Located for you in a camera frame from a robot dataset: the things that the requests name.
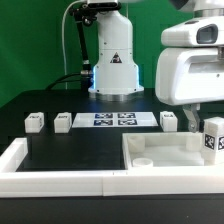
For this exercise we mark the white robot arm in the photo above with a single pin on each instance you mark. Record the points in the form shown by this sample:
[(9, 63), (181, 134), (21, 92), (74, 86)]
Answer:
[(116, 76)]

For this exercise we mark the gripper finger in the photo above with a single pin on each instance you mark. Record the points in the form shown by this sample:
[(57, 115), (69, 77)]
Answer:
[(191, 112)]

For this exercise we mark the white square table top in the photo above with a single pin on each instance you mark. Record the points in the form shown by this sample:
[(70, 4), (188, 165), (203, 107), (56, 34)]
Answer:
[(182, 151)]

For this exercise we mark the white sheet with tags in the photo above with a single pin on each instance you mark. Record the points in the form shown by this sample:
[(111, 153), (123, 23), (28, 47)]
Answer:
[(114, 119)]

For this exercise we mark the white U-shaped obstacle fence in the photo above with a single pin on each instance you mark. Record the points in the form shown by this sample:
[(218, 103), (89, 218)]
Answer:
[(155, 181)]

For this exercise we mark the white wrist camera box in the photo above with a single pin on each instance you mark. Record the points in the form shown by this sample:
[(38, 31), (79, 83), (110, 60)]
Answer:
[(202, 31)]

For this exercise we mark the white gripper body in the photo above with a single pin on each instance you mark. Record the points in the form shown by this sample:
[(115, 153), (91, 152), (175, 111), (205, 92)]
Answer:
[(189, 75)]

